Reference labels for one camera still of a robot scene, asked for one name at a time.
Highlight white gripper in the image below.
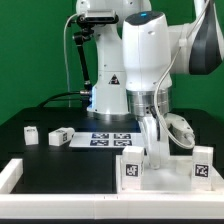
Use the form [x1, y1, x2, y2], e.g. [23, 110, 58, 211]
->
[139, 113, 195, 170]

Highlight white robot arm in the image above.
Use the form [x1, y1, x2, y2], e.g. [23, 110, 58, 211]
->
[76, 0, 224, 169]

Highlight white U-shaped obstacle fence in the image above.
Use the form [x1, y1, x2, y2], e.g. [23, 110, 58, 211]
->
[0, 159, 224, 219]

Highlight white tag base sheet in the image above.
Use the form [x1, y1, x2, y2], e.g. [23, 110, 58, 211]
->
[70, 132, 144, 148]

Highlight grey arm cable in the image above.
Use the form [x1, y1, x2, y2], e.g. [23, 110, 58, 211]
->
[152, 0, 214, 150]

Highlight black base cable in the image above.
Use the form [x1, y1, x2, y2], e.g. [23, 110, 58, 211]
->
[37, 89, 92, 108]

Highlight grey camera cable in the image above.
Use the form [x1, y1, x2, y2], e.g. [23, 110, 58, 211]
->
[63, 13, 78, 109]

